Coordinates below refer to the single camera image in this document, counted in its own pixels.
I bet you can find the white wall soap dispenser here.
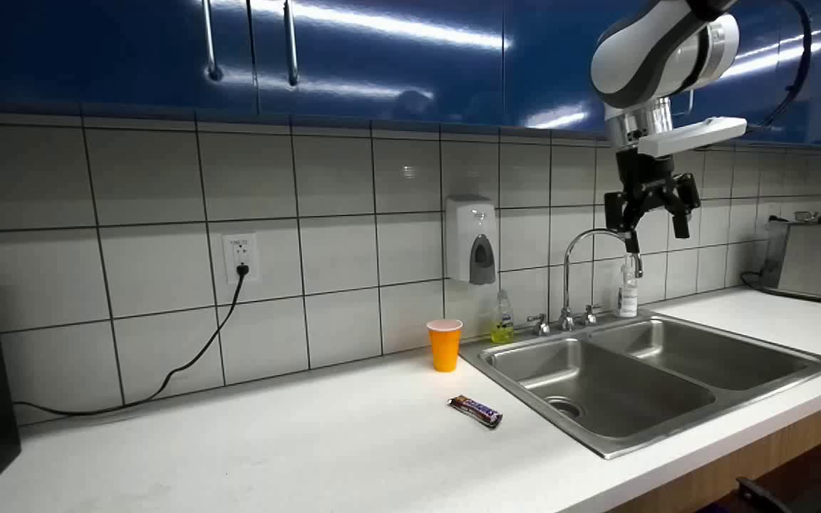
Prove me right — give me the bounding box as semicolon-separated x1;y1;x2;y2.
442;193;502;290

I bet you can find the brown snack packet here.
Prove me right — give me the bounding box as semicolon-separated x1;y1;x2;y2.
447;392;504;433

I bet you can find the green dish soap bottle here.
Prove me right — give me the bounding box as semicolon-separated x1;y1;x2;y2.
487;288;520;348

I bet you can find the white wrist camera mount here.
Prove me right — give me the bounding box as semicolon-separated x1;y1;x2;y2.
636;114;750;158

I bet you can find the black power cord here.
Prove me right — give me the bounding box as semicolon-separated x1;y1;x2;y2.
13;262;254;422

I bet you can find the stainless steel double sink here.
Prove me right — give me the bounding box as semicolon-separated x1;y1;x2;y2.
460;310;821;462

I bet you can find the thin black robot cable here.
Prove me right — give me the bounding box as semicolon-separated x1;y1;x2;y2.
760;0;815;127

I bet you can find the wooden counter base cabinet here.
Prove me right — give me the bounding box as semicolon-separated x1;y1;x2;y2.
609;392;821;513

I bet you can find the orange plastic cup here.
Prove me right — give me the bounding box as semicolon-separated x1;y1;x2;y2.
425;315;466;374

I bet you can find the white wall power outlet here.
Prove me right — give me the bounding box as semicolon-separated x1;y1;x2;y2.
224;230;262;282

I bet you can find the black chair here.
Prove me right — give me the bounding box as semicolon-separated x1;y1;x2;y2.
734;459;821;513

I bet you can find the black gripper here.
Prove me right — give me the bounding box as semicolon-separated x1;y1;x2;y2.
606;147;704;255

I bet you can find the clear pump soap bottle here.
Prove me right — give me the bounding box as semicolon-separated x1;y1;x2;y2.
616;254;646;318

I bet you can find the chrome gooseneck faucet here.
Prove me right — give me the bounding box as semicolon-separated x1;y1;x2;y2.
560;225;648;331

